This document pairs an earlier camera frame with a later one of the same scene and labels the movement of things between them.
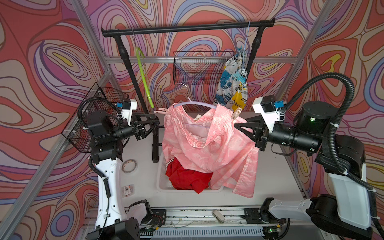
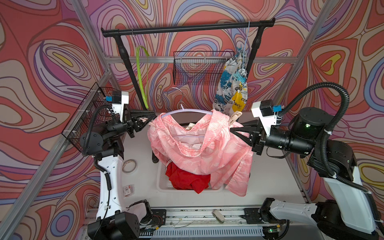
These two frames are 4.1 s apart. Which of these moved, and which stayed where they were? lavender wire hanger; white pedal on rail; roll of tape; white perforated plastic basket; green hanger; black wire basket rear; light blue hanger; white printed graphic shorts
Moved: green hanger; lavender wire hanger
Stayed: light blue hanger; white pedal on rail; roll of tape; black wire basket rear; white printed graphic shorts; white perforated plastic basket
